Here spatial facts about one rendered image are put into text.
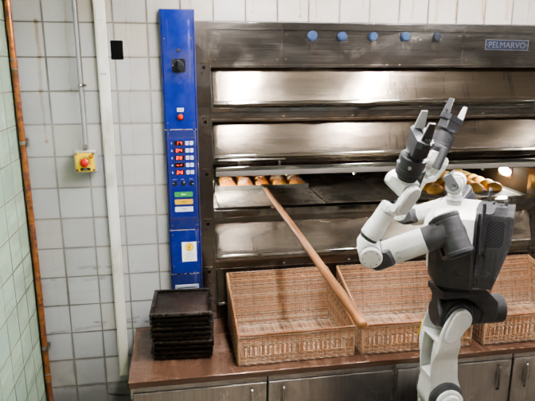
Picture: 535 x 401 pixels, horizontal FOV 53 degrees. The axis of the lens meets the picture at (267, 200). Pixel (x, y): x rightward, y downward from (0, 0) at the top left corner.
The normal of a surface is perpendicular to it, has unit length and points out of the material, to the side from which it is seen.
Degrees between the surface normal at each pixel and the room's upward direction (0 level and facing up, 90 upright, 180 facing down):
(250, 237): 70
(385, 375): 91
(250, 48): 91
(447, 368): 90
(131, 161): 90
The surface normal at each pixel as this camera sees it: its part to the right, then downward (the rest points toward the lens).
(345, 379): 0.16, 0.26
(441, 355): 0.23, 0.61
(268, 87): 0.15, -0.11
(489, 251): -0.44, 0.22
